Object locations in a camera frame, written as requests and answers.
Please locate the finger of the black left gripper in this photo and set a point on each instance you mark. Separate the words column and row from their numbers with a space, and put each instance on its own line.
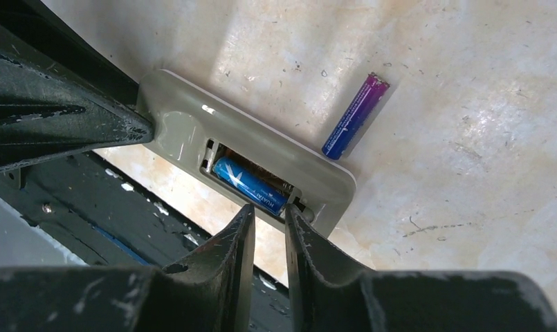
column 47, row 111
column 37, row 25

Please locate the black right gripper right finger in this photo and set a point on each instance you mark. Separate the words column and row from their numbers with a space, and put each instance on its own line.
column 331, row 291

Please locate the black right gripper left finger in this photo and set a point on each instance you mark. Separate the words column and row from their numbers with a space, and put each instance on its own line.
column 207, row 290

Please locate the blue AAA battery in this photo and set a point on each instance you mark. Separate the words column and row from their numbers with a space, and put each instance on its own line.
column 270, row 198

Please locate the white remote control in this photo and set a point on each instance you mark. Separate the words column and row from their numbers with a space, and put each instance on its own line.
column 194, row 129

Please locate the purple AAA battery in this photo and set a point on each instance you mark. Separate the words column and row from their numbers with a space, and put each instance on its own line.
column 365, row 101

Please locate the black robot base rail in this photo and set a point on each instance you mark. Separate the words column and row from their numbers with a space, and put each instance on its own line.
column 107, row 219

